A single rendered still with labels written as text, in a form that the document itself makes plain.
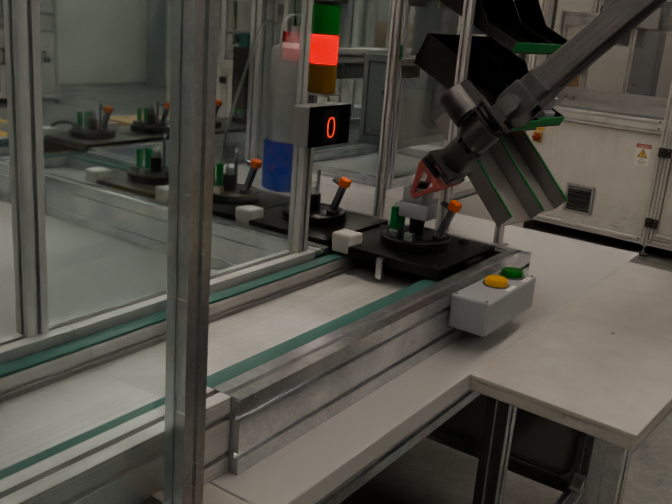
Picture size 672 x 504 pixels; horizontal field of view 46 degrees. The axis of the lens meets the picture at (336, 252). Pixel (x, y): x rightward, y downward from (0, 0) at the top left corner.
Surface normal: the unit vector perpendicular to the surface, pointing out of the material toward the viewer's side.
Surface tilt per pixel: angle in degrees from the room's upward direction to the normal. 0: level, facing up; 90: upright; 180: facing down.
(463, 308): 90
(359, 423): 0
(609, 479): 90
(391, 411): 0
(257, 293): 90
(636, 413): 0
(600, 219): 90
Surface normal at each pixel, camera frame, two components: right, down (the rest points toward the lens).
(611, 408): 0.07, -0.96
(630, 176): -0.62, 0.18
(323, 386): 0.81, 0.22
